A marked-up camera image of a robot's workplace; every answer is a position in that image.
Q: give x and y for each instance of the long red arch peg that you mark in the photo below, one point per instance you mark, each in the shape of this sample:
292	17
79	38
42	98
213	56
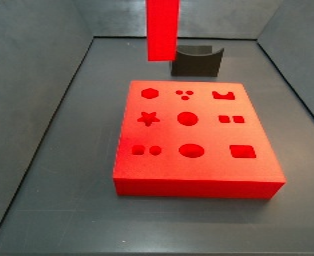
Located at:
162	29

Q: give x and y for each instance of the red shape sorter board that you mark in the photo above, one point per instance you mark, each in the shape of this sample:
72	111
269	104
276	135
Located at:
193	142

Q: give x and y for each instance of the black curved holder block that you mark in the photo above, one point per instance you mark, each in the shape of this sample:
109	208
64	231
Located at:
197	60

